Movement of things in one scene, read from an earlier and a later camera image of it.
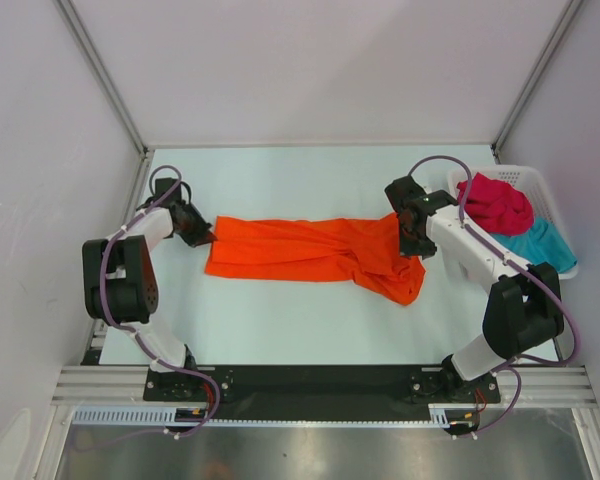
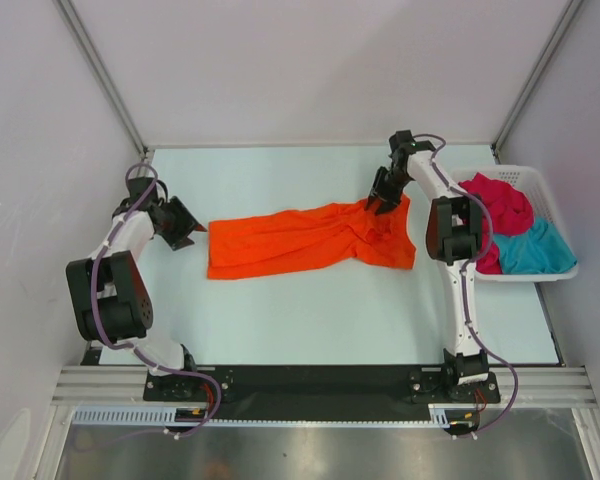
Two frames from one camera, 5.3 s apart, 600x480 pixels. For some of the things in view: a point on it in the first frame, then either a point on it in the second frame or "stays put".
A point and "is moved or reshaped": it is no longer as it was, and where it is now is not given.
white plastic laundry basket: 531,183 stays put
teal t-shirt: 541,244 stays put
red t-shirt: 499,206 stays put
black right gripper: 406,249 → 392,199
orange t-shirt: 362,250 is moved or reshaped
